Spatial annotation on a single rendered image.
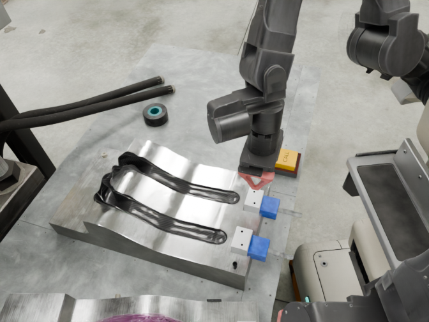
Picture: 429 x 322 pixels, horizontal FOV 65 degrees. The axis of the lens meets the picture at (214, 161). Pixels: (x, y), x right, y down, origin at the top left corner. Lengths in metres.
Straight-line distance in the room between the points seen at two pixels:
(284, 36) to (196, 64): 0.87
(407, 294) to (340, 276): 1.09
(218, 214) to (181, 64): 0.75
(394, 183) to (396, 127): 1.73
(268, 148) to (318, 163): 1.48
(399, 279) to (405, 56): 0.39
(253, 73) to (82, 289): 0.63
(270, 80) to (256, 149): 0.15
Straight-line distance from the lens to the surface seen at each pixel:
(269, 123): 0.57
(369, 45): 0.66
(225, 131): 0.54
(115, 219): 0.80
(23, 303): 0.81
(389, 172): 0.75
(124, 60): 2.97
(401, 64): 0.66
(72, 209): 0.94
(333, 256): 1.48
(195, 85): 1.28
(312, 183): 1.99
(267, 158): 0.63
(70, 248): 0.95
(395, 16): 0.64
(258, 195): 0.80
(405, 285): 0.37
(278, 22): 0.53
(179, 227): 0.81
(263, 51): 0.52
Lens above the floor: 1.58
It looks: 51 degrees down
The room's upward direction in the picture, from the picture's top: 4 degrees counter-clockwise
